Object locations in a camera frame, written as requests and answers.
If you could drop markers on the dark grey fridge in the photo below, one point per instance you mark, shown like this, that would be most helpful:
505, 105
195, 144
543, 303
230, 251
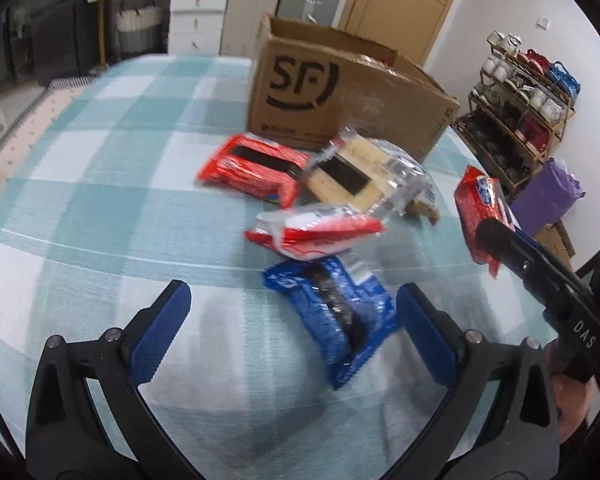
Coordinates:
65, 40

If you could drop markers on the red cookie packet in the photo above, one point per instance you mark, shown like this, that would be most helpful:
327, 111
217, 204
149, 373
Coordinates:
480, 200

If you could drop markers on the beige suitcase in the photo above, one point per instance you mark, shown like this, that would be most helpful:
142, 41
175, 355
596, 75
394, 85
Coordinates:
252, 0

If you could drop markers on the red packet with black strip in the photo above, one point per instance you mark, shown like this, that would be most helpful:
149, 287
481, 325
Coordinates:
250, 170

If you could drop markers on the white desk with drawers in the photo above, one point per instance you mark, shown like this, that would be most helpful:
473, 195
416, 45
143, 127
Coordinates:
190, 10

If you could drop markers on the person's right hand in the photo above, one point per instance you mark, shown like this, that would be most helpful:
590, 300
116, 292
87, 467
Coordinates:
570, 405

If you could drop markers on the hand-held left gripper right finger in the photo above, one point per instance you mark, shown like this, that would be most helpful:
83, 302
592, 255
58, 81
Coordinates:
425, 332

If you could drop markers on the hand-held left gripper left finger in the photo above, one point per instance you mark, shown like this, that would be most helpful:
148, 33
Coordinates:
162, 332

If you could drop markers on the woven laundry basket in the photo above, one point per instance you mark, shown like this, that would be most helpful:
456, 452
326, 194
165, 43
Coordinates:
137, 25

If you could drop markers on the clear biscuit packet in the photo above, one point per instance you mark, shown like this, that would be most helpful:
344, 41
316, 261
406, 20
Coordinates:
347, 175

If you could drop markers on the leopard print box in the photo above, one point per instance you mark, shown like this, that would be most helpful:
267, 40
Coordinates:
555, 245

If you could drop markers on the purple bag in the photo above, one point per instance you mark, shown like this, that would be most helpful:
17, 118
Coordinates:
547, 200

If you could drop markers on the white wall switch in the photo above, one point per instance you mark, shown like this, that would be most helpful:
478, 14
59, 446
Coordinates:
542, 21

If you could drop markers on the red white snack packet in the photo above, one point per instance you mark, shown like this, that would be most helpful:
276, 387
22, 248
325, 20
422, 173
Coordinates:
315, 232

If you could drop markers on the cream dotted rug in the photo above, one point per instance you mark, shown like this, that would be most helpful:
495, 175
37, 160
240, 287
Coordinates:
15, 135

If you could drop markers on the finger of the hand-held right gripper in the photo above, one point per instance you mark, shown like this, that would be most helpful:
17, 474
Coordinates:
507, 250

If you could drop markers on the wooden door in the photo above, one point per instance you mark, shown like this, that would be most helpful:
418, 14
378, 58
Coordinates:
405, 5

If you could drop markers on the brown cardboard box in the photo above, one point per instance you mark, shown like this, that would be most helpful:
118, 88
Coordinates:
330, 85

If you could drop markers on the wooden shoe rack with shoes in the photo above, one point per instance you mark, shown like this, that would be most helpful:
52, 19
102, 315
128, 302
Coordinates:
525, 100

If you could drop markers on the blue cookie packet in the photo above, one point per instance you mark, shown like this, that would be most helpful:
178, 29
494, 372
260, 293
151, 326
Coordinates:
337, 315

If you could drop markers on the clear packet of brown snacks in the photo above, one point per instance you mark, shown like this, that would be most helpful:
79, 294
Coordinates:
415, 185

